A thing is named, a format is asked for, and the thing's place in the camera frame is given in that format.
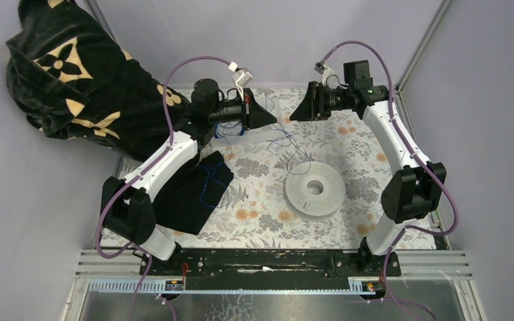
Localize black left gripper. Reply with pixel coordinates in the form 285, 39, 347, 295
207, 88, 276, 130

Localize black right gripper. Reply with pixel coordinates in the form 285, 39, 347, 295
289, 81, 352, 122

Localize white perforated spool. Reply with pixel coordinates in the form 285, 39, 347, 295
284, 161, 346, 221

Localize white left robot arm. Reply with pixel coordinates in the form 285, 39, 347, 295
97, 78, 277, 275

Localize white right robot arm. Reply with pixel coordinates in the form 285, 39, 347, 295
290, 60, 446, 276

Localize black folded cloth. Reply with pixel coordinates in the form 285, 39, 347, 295
153, 151, 234, 235

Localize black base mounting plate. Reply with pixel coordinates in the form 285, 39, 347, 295
139, 246, 402, 291

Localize black patterned plush blanket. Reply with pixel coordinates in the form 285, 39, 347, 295
5, 1, 190, 162

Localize coiled blue cable green tie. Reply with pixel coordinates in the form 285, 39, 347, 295
214, 122, 246, 138

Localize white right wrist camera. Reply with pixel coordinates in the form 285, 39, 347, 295
314, 62, 335, 87

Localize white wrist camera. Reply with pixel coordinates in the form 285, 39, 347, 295
228, 62, 254, 101
314, 62, 335, 87

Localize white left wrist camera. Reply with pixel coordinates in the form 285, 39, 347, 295
228, 62, 254, 101

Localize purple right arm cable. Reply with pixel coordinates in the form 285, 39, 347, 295
321, 40, 462, 321

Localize aluminium frame rails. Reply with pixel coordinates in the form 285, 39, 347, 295
62, 248, 486, 320

